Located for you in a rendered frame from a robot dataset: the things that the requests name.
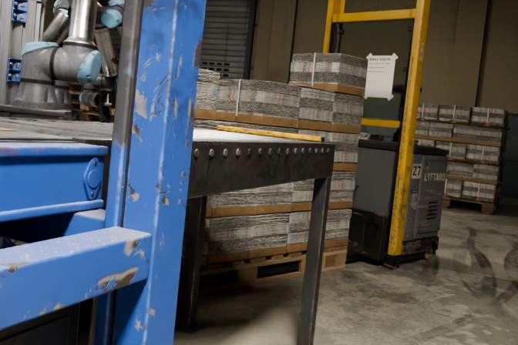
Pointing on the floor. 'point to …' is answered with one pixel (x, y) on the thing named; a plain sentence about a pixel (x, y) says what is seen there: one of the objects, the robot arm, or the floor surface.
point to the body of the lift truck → (435, 189)
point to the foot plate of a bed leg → (190, 328)
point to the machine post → (153, 139)
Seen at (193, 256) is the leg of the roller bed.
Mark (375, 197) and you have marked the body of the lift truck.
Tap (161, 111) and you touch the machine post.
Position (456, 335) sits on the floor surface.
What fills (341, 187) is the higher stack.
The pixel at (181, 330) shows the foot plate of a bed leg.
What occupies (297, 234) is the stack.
